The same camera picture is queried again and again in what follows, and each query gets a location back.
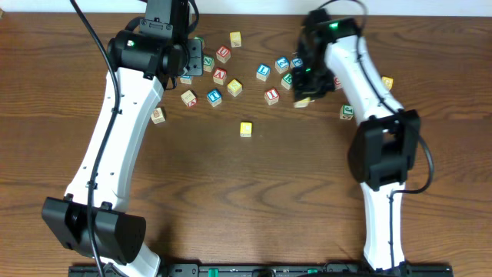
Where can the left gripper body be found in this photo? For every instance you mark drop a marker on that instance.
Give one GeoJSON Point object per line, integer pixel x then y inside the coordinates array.
{"type": "Point", "coordinates": [195, 56]}

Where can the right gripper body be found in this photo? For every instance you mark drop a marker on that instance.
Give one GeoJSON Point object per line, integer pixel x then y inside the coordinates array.
{"type": "Point", "coordinates": [311, 82]}

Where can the green R block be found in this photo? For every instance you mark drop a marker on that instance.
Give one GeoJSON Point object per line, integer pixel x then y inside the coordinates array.
{"type": "Point", "coordinates": [287, 81]}

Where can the yellow O block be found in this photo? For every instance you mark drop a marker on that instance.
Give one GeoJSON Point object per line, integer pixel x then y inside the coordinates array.
{"type": "Point", "coordinates": [302, 103]}

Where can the blue l block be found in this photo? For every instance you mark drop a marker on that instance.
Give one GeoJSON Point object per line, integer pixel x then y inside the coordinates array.
{"type": "Point", "coordinates": [263, 72]}
{"type": "Point", "coordinates": [186, 79]}

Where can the yellow C block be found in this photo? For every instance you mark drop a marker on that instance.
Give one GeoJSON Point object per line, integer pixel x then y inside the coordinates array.
{"type": "Point", "coordinates": [246, 129]}

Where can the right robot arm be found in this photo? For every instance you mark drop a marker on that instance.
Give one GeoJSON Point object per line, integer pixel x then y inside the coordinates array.
{"type": "Point", "coordinates": [333, 51]}

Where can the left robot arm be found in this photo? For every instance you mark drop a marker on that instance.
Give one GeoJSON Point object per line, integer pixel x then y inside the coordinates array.
{"type": "Point", "coordinates": [144, 60]}

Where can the green J block top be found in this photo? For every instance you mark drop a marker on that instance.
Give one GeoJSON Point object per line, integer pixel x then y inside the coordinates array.
{"type": "Point", "coordinates": [201, 40]}

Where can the green j block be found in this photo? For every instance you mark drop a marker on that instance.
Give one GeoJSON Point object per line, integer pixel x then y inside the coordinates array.
{"type": "Point", "coordinates": [346, 112]}
{"type": "Point", "coordinates": [201, 40]}

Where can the green Z block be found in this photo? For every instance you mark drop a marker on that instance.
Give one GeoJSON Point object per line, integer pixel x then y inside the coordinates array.
{"type": "Point", "coordinates": [208, 63]}

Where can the blue P block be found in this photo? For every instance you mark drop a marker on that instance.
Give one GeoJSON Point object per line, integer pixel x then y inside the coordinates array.
{"type": "Point", "coordinates": [296, 63]}

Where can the red U block right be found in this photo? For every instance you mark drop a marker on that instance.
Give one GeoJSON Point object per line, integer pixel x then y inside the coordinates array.
{"type": "Point", "coordinates": [337, 83]}

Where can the red u block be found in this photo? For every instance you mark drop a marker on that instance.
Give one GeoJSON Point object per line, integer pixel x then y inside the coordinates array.
{"type": "Point", "coordinates": [337, 83]}
{"type": "Point", "coordinates": [223, 54]}

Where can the red U block left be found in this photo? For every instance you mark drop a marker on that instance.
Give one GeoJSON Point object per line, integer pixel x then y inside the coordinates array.
{"type": "Point", "coordinates": [223, 54]}

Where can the blue 2 block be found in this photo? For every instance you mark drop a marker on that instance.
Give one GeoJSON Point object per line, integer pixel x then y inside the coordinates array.
{"type": "Point", "coordinates": [282, 64]}

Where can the red A block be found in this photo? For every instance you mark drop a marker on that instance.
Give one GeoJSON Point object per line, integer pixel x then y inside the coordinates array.
{"type": "Point", "coordinates": [219, 76]}

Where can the yellow S block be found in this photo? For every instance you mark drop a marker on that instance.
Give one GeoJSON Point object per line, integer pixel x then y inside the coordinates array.
{"type": "Point", "coordinates": [236, 40]}

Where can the red I block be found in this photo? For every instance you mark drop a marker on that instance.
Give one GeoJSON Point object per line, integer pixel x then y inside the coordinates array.
{"type": "Point", "coordinates": [271, 96]}

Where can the green J block lower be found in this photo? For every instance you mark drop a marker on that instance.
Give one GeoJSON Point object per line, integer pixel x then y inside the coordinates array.
{"type": "Point", "coordinates": [346, 112]}

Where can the plain red-edged block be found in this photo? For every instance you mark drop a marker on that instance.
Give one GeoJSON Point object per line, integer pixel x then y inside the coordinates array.
{"type": "Point", "coordinates": [189, 98]}

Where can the blue T block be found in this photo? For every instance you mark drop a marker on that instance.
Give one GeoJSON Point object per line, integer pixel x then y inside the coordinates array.
{"type": "Point", "coordinates": [214, 97]}

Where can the yellow block centre left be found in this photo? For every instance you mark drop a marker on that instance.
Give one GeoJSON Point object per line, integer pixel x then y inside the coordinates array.
{"type": "Point", "coordinates": [235, 87]}

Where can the yellow G block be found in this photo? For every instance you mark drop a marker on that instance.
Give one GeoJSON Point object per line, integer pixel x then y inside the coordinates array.
{"type": "Point", "coordinates": [388, 82]}

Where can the plain wooden picture block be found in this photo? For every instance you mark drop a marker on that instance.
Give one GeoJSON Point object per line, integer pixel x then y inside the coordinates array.
{"type": "Point", "coordinates": [158, 116]}

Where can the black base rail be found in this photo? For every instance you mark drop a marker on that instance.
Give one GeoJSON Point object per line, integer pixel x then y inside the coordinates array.
{"type": "Point", "coordinates": [332, 269]}

